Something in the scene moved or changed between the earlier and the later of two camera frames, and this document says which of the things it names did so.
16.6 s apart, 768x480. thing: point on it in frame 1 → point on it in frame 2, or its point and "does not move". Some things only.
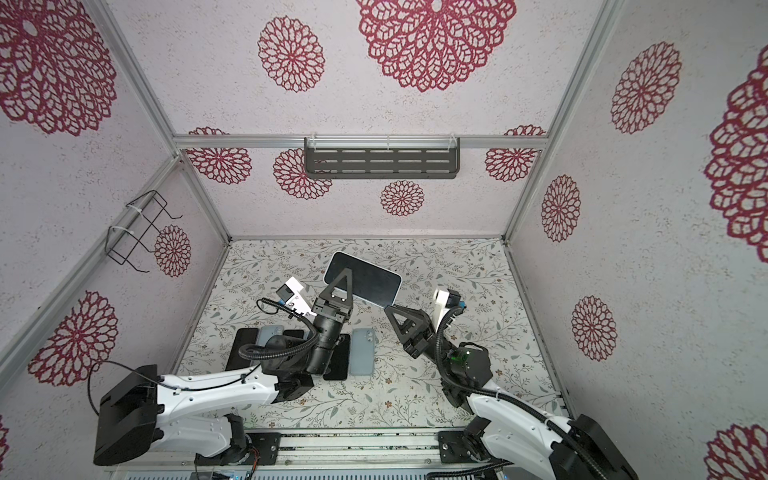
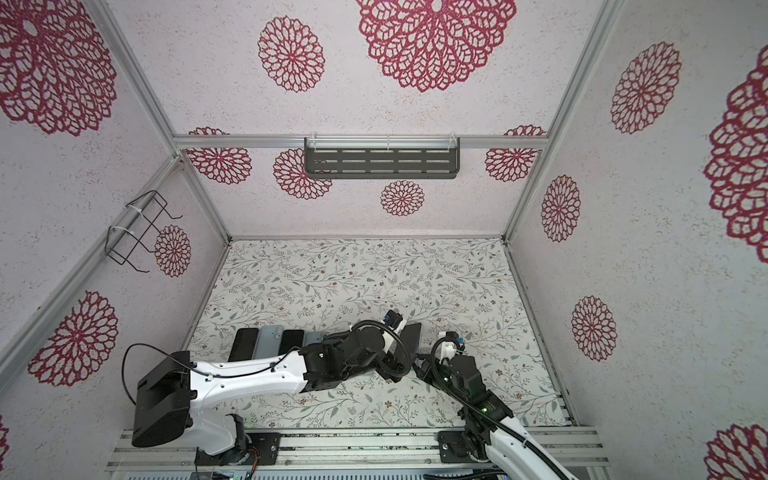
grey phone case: (267, 332) does not move
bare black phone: (294, 333) does not move
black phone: (243, 336) does not move
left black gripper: (326, 301) → (389, 370)
